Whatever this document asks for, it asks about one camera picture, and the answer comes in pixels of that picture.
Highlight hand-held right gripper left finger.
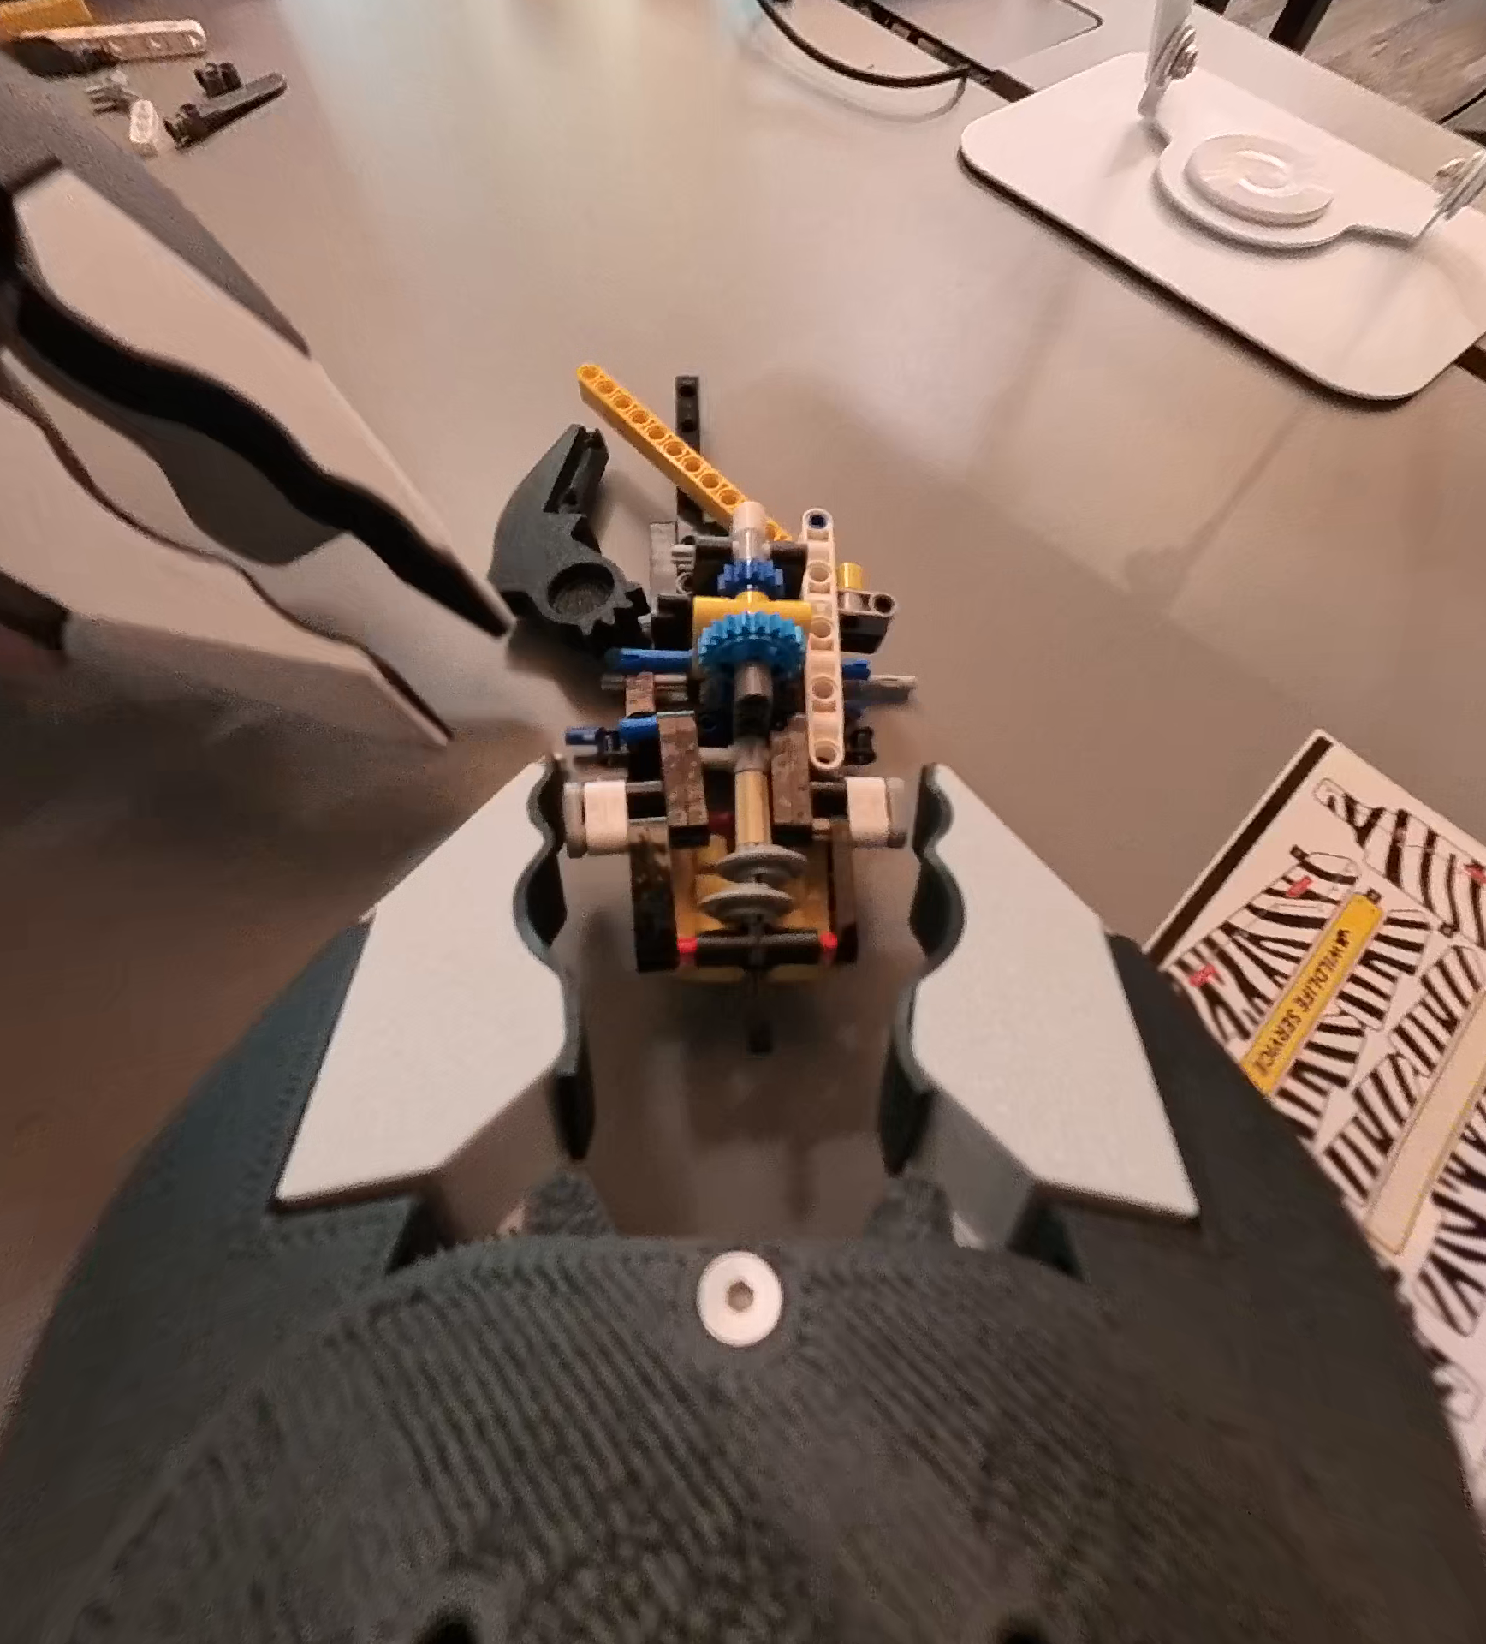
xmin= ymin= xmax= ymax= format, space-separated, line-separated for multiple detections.
xmin=275 ymin=757 xmax=598 ymax=1241

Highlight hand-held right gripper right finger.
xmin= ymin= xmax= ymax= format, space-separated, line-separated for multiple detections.
xmin=876 ymin=765 xmax=1203 ymax=1249

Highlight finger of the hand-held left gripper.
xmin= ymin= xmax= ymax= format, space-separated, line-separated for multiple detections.
xmin=0 ymin=348 xmax=455 ymax=747
xmin=14 ymin=164 xmax=517 ymax=640

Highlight lego vehicle chassis assembly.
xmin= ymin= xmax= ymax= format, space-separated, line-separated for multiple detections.
xmin=559 ymin=364 xmax=917 ymax=1054

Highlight scattered loose lego pieces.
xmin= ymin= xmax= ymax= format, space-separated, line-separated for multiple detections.
xmin=0 ymin=0 xmax=290 ymax=158

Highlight black curved lego panel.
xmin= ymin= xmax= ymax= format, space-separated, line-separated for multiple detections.
xmin=490 ymin=426 xmax=652 ymax=652

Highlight zebra striped sticker sheet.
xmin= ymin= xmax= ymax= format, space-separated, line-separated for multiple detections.
xmin=1146 ymin=729 xmax=1486 ymax=1503

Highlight silver monitor stand base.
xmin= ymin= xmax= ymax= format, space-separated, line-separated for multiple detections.
xmin=957 ymin=0 xmax=1486 ymax=403

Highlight black cable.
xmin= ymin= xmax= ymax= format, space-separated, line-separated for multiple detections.
xmin=755 ymin=0 xmax=1027 ymax=92

